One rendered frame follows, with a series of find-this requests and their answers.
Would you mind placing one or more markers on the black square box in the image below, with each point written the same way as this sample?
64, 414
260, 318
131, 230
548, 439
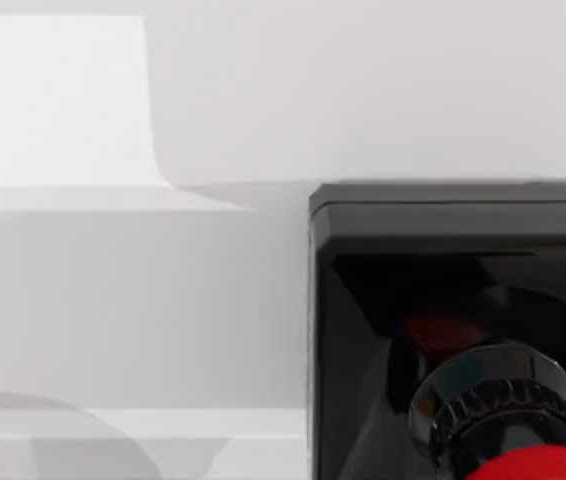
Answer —
343, 310

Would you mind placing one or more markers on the black ribbed bottle, red top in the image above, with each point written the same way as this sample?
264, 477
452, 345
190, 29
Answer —
493, 400

